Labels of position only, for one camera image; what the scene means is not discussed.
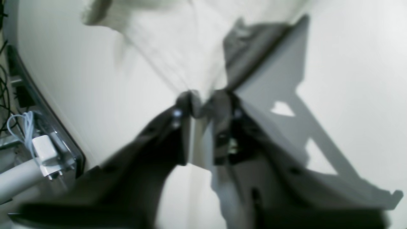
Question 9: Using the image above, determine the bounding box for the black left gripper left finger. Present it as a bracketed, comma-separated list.
[9, 92, 192, 229]

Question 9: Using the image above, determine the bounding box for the beige T-shirt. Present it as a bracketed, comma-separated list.
[80, 0, 309, 117]

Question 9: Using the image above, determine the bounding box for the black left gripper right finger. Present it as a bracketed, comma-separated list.
[210, 90, 388, 229]

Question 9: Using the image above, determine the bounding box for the white power adapter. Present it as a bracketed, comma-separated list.
[32, 135, 77, 181]

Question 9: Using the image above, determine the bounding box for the black cable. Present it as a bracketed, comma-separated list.
[0, 10, 16, 134]

